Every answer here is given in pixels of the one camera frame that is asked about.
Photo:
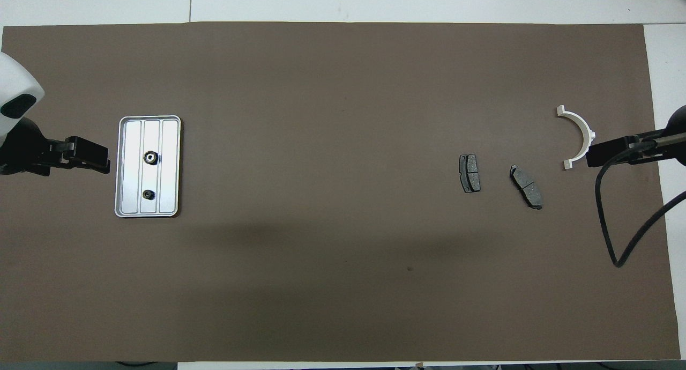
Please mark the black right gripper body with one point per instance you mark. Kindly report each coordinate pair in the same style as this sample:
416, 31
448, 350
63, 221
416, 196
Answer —
651, 142

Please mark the short grey brake pad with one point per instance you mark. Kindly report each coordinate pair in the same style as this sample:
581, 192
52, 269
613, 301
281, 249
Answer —
470, 174

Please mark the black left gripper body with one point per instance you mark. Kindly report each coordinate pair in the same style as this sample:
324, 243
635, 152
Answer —
27, 150

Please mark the silver metal tray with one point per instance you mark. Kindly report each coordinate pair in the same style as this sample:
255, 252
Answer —
169, 145

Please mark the brown table mat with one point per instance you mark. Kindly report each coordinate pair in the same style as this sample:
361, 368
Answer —
343, 263

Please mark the long grey brake pad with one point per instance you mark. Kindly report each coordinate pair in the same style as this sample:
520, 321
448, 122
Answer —
528, 187

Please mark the black bearing gear silver rim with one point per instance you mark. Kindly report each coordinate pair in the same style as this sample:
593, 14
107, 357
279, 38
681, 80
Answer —
151, 157

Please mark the small black bearing gear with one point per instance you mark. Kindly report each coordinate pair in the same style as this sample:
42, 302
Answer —
148, 194

